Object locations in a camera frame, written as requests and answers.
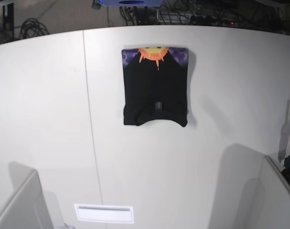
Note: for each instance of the right grey partition panel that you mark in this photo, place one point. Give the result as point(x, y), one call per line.
point(270, 208)

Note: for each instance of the grey partition panel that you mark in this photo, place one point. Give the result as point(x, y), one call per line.
point(270, 208)
point(29, 206)

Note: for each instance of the left grey partition panel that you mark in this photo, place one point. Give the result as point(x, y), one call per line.
point(29, 206)

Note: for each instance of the black power strip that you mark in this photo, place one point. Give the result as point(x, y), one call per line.
point(209, 21)

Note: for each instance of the black T-shirt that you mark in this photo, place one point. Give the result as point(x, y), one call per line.
point(155, 83)

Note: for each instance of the blue box on stand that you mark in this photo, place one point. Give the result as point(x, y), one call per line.
point(141, 3)

